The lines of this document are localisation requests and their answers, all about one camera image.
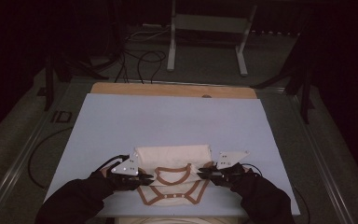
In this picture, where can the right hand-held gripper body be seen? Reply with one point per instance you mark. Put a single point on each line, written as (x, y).
(228, 160)

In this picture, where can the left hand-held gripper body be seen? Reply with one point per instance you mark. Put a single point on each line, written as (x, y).
(127, 168)

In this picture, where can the cream baby bodysuit brown trim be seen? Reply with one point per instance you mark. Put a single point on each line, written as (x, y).
(174, 158)

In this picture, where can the person's left hand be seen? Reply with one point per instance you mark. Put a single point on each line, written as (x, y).
(107, 172)

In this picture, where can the person's right hand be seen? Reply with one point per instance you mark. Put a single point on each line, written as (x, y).
(246, 176)

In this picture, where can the light blue mat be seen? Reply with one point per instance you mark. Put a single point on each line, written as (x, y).
(136, 124)

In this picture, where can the black tripod stand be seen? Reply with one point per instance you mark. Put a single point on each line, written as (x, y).
(305, 93)
(49, 84)

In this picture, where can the white power strip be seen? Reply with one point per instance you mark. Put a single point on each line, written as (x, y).
(152, 25)

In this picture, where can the metal floor rail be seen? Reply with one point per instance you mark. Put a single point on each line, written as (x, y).
(18, 161)
(320, 161)

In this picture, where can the white metal stand frame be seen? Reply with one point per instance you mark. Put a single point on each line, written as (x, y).
(211, 23)

